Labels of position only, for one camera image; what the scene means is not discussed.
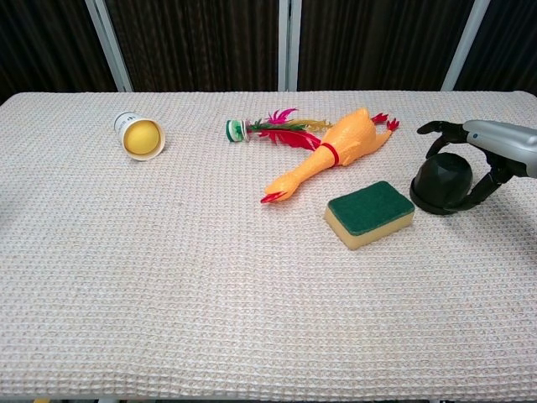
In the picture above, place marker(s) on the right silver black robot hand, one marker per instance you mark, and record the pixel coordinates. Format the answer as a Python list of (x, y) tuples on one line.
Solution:
[(503, 144)]

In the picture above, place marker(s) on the black cup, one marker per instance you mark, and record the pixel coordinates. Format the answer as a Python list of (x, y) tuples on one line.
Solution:
[(444, 180)]

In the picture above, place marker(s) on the white paper cup yellow inside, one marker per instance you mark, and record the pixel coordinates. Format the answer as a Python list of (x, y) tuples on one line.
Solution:
[(140, 136)]

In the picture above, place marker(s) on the dark brown partition panel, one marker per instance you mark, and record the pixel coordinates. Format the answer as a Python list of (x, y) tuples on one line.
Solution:
[(373, 46), (507, 46), (197, 46), (46, 46)]

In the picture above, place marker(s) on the green yellow sponge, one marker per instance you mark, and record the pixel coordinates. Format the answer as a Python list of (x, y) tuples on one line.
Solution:
[(369, 210)]

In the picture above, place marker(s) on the yellow rubber chicken toy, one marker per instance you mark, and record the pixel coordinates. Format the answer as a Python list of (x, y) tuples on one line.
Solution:
[(348, 138)]

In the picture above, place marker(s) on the red green feather shuttlecock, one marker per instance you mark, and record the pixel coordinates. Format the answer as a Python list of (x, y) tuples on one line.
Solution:
[(235, 130)]

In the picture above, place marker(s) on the beige woven tablecloth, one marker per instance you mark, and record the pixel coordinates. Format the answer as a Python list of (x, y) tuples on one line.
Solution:
[(168, 273)]

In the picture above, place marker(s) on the grey aluminium partition post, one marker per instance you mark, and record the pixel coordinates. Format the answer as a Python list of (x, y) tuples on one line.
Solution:
[(288, 46), (463, 46), (111, 46)]

